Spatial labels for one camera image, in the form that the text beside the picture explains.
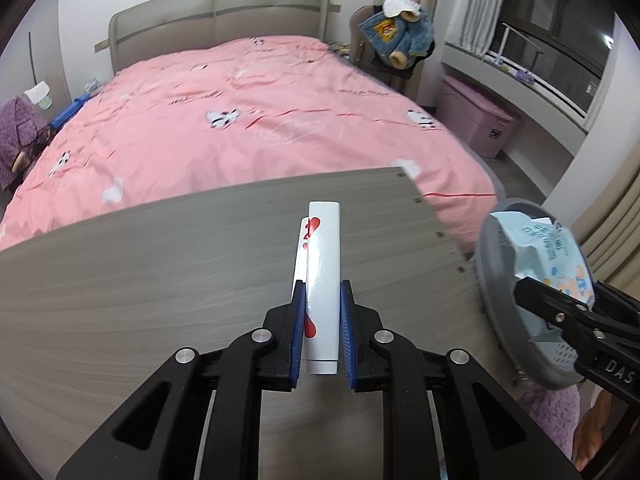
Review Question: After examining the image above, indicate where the light blue wet wipes pack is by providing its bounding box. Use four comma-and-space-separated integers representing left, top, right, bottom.
480, 210, 594, 346

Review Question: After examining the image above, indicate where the white red tube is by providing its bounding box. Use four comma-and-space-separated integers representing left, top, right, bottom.
293, 202, 341, 375

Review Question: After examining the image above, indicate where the grey blue plastic trash basket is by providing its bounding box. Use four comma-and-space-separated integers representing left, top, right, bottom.
474, 198, 594, 390

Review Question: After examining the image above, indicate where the person's right hand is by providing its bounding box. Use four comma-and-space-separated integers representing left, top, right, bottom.
572, 390, 627, 471

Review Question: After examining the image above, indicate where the pink plastic storage box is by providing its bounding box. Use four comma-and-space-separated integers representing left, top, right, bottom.
436, 76, 520, 158

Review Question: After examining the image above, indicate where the white desk lamp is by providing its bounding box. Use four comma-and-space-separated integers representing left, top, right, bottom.
484, 22, 544, 73

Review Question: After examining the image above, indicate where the blue item beside bed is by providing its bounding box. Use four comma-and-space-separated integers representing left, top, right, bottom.
49, 98, 86, 130

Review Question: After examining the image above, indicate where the pink panda print duvet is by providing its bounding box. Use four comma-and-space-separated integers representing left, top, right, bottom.
1, 36, 498, 252

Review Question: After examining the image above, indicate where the purple garment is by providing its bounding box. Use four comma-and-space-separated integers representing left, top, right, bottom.
0, 96, 53, 191

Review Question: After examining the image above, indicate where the blue denim kids jacket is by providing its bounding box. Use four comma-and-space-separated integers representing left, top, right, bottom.
358, 0, 435, 70

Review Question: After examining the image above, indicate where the dark chair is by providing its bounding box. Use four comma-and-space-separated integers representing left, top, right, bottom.
348, 4, 436, 101

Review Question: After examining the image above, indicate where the white cap on nightstand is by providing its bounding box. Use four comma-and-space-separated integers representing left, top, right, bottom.
23, 81, 52, 110

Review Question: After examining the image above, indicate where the white sheer curtain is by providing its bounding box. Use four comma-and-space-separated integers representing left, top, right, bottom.
446, 0, 503, 58

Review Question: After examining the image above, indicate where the grey upholstered bed headboard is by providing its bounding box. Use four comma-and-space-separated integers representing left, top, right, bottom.
94, 0, 341, 73

